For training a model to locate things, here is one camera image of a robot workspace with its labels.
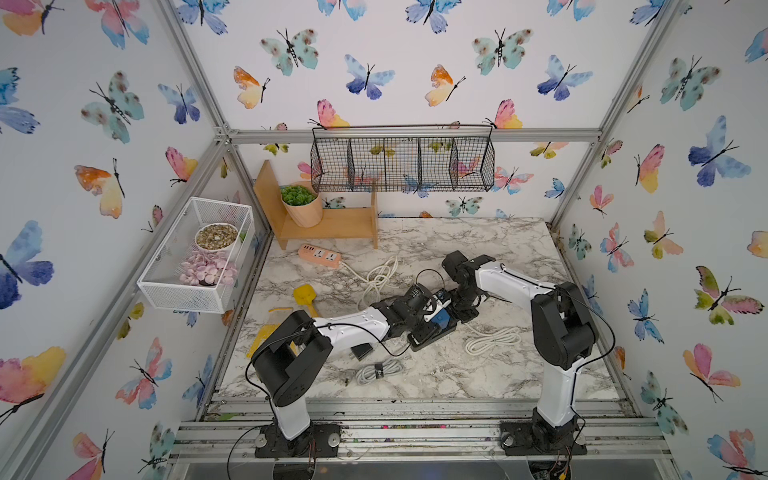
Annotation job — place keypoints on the black power strip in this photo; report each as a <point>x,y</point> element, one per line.
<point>435,336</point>

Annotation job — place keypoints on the white wire basket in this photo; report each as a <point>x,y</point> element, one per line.
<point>160,283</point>

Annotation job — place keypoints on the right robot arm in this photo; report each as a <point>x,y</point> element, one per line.
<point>562,325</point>

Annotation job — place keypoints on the black plug adapter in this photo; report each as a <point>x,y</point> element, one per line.
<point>361,351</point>

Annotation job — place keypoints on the blue plug adapter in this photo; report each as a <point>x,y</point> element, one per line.
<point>441,316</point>

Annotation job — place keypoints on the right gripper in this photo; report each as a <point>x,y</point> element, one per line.
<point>465,315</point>

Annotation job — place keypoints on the pink power strip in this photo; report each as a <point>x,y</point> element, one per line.
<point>320,256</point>

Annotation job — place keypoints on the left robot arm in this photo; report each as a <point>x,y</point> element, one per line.
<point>287,363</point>

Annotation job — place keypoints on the potted green plant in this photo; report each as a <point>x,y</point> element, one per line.
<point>302,204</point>

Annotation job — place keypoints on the pink succulent flowers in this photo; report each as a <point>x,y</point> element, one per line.
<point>208,269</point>

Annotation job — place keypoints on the wooden shelf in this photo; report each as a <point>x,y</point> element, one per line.
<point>348,223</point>

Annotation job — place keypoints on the black wire basket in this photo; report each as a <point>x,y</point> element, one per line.
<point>412,159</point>

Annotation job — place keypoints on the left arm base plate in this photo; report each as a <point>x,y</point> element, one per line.
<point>320,440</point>

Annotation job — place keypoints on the yellow toy shovel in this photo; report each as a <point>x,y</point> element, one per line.
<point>304,297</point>

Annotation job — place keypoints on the bowl of pebbles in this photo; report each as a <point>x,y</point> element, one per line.
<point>216,237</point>

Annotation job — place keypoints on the cable bundle of black strip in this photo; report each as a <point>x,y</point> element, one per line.
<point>376,371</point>

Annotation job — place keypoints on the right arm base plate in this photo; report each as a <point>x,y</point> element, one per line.
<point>532,438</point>

